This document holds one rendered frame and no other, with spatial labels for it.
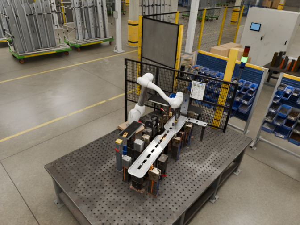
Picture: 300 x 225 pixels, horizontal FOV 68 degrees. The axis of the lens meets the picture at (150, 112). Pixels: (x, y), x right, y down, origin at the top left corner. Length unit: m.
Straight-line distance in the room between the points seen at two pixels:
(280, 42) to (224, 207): 6.61
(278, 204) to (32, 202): 3.55
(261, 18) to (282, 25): 0.72
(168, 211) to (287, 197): 2.20
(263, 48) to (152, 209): 7.65
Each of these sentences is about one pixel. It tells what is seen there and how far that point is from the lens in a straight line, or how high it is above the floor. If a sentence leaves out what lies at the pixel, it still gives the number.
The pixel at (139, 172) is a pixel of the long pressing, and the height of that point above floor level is 1.00.
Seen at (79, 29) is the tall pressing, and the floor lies 0.76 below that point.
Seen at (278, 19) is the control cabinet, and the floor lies 1.77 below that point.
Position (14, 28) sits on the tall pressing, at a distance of 8.86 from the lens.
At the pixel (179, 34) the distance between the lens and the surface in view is 4.75.
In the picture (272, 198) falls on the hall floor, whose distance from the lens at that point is 4.04.
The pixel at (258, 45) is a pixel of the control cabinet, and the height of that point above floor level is 0.82.
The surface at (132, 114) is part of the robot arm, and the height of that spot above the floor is 0.99.
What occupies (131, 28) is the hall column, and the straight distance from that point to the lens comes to 10.33.
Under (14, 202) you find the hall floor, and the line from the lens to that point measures 3.82.
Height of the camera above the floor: 2.78
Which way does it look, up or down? 32 degrees down
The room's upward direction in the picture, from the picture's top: 3 degrees clockwise
